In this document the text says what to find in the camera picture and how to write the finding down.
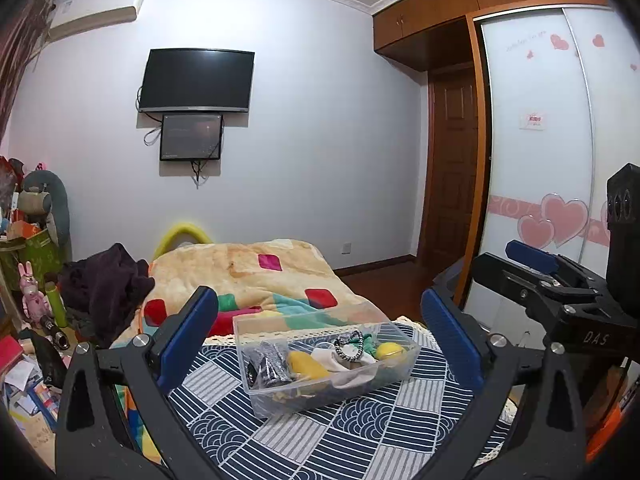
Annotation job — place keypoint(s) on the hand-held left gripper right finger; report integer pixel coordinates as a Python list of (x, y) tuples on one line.
[(455, 345)]

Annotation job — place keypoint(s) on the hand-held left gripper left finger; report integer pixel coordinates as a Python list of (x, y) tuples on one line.
[(185, 345)]

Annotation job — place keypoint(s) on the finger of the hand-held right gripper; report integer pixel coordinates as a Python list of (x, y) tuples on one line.
[(532, 257), (452, 277)]

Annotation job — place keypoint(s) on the black sparkly cloth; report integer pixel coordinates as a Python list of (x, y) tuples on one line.
[(267, 365)]

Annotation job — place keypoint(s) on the yellow cloth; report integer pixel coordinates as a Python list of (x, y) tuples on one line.
[(307, 366)]

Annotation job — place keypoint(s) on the clear plastic box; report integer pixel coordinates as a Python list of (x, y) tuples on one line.
[(320, 400)]

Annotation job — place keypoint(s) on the white sliding wardrobe door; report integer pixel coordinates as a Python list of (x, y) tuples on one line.
[(540, 175)]

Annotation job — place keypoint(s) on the orange printed blanket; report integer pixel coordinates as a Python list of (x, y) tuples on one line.
[(240, 270)]

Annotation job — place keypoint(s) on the dark purple clothes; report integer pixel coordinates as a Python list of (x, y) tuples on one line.
[(105, 285)]

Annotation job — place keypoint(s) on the brown wooden door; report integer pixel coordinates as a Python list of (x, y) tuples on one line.
[(450, 170)]

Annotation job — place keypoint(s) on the yellow hoop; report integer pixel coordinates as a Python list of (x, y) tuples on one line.
[(175, 232)]

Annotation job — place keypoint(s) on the black cylindrical flashlight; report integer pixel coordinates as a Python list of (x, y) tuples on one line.
[(56, 334)]

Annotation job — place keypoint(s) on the green cylinder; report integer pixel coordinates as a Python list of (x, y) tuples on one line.
[(56, 305)]

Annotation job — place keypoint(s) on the pink white door label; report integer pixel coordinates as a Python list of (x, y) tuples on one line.
[(533, 120)]

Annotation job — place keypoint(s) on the black bag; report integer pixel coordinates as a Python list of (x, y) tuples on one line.
[(47, 360)]

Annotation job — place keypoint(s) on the pink rabbit toy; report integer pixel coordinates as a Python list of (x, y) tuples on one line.
[(31, 295)]

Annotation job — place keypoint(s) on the blue wave-patterned cloth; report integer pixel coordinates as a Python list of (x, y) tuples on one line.
[(320, 445)]

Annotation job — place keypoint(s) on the pile of papers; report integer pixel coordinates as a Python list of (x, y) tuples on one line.
[(25, 400)]

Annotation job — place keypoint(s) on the green storage box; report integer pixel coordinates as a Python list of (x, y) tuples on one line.
[(35, 260)]

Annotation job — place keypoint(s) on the orange fabric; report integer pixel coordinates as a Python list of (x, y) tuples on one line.
[(605, 435)]

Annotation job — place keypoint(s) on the grey plush toy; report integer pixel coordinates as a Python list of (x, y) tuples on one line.
[(50, 200)]

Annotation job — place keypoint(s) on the wooden upper cabinet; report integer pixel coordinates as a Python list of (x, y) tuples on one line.
[(450, 15)]

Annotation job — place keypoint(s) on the striped red curtain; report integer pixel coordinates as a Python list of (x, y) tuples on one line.
[(20, 60)]

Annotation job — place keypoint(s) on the white air conditioner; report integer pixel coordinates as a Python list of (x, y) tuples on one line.
[(95, 12)]

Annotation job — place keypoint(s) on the white wall socket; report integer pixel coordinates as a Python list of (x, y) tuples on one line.
[(347, 247)]

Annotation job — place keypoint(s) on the small black wall monitor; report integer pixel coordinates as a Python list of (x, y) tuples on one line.
[(191, 137)]

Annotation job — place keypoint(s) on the black wall television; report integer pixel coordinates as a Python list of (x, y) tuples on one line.
[(197, 80)]

